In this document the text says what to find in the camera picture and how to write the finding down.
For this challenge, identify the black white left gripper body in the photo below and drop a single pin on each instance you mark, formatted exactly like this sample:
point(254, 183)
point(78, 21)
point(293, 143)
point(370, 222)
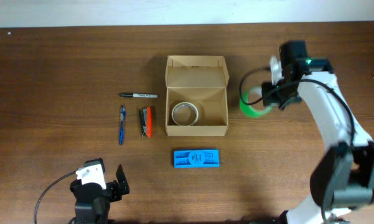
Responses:
point(112, 189)

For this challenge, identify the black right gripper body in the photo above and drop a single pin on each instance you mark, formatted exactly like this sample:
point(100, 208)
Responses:
point(270, 95)

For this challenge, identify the green tape roll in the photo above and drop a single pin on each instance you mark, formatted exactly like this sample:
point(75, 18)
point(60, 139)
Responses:
point(249, 111)

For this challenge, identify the blue ballpoint pen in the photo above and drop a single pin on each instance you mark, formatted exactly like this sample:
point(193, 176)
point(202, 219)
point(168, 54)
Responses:
point(122, 116)

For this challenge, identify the orange black stapler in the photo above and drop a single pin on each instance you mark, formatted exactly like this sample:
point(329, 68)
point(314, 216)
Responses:
point(145, 117)

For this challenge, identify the blue plastic case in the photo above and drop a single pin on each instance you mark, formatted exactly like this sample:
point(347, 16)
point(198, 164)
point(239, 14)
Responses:
point(197, 158)

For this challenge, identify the white tape roll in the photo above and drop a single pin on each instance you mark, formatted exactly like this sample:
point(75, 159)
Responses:
point(185, 114)

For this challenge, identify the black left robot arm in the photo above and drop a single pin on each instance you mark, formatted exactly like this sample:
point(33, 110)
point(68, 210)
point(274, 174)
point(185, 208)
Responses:
point(93, 212)

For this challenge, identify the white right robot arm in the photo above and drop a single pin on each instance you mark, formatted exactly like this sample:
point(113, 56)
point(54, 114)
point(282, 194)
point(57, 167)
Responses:
point(343, 181)

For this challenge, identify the black silver marker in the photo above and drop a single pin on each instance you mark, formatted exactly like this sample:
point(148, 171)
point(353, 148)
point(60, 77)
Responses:
point(138, 95)

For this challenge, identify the brown cardboard box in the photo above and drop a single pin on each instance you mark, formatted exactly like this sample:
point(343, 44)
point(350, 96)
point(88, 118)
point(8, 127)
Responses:
point(202, 81)

